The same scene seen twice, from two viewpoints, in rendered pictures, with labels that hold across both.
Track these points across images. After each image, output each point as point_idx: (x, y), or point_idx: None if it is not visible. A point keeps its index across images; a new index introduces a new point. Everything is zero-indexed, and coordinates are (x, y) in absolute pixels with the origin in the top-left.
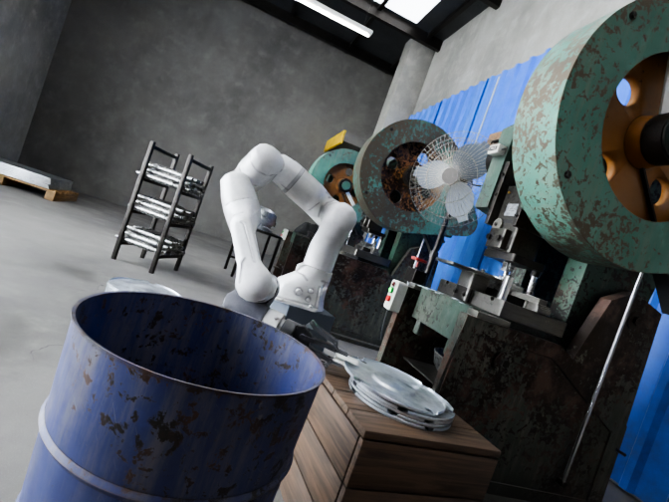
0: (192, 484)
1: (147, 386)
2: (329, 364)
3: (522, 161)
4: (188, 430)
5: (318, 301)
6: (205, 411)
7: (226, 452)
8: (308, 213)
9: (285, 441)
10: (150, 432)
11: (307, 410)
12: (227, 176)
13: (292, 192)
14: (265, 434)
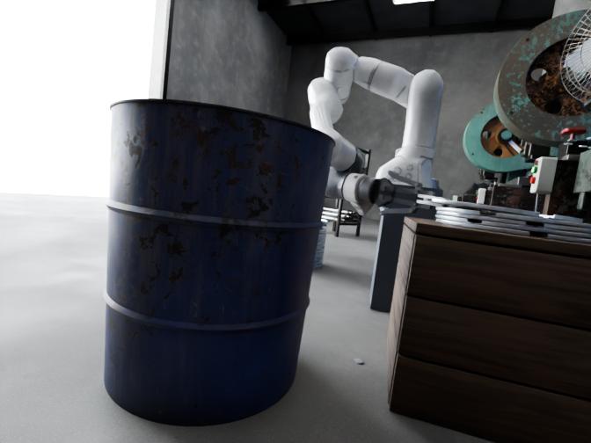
0: (157, 194)
1: (120, 114)
2: (414, 208)
3: None
4: (144, 142)
5: (419, 176)
6: (152, 122)
7: (178, 163)
8: (397, 102)
9: (253, 172)
10: (125, 151)
11: (284, 151)
12: (310, 84)
13: (374, 84)
14: (216, 151)
